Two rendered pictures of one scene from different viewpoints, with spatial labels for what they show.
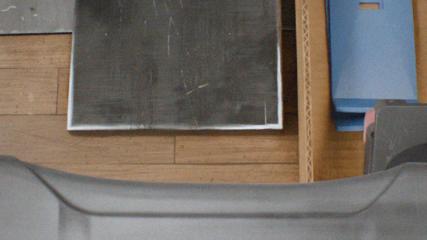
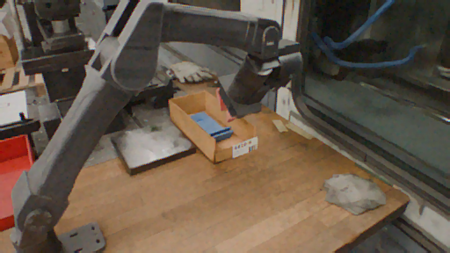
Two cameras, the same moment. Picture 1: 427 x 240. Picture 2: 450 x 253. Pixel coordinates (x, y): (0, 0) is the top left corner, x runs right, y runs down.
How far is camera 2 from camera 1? 0.55 m
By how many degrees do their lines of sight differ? 48
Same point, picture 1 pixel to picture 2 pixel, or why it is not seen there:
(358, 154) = (220, 147)
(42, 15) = (105, 156)
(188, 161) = (172, 167)
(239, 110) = (181, 148)
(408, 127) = (227, 80)
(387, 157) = (227, 87)
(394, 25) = (210, 123)
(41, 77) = (112, 169)
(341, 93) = not seen: hidden behind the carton
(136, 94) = (148, 155)
